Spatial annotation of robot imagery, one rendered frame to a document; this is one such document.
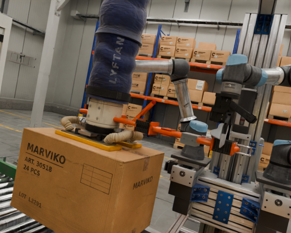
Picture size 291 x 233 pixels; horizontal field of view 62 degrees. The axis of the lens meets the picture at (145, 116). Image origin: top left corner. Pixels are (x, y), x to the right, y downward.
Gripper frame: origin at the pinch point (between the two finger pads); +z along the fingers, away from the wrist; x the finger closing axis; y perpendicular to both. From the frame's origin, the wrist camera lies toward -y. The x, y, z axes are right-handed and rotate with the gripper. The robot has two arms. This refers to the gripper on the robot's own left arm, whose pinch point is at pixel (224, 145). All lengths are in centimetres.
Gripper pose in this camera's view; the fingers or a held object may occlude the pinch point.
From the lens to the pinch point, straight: 100.1
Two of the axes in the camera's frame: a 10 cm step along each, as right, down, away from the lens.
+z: -1.9, 9.8, 0.5
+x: -4.7, -0.4, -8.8
